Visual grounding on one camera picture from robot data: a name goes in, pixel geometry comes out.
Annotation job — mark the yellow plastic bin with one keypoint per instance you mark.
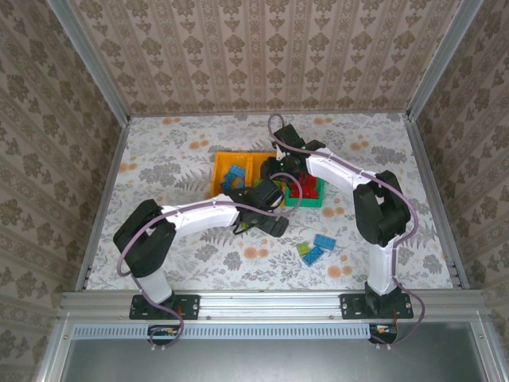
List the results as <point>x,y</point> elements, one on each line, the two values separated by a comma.
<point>218,167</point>
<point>256,167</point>

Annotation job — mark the red lego brick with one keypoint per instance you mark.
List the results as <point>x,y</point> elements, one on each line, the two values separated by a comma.
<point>301,176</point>
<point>295,188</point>
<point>314,193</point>
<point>309,182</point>

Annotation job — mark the green plastic bin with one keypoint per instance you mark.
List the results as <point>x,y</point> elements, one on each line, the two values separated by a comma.
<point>304,203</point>

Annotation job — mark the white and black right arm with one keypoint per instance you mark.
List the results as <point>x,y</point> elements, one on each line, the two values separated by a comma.
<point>334,169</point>

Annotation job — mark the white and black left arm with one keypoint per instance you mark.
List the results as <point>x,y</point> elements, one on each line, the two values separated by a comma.
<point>199,215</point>

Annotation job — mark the grey metal panel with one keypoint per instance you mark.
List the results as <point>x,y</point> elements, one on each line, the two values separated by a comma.
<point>278,362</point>

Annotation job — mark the black left connector box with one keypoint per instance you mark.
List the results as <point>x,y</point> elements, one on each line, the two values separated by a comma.
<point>163,332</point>

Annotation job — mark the black connector box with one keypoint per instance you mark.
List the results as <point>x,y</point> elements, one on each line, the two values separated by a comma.
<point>163,332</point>
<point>383,332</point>

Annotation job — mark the black right connector box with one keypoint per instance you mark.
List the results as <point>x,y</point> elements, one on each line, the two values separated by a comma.
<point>383,332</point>

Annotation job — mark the thin aluminium rail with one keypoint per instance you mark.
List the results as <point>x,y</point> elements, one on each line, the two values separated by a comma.
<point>258,114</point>

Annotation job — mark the wide aluminium frame rail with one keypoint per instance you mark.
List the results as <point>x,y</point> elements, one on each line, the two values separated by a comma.
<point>270,304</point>

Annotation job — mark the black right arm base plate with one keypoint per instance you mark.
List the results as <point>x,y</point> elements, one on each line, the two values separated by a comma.
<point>352,306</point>

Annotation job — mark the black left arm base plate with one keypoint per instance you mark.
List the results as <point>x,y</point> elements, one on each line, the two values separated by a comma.
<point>191,306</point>

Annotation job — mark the aluminium side rail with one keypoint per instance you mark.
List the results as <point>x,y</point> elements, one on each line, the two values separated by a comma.
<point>102,199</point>
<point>422,159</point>

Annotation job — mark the aluminium frame post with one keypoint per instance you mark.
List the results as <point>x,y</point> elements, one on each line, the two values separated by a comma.
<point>443,59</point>
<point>89,59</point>

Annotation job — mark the aluminium panel edge rail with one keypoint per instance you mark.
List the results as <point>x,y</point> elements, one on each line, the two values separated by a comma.
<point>53,354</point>
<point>486,350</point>

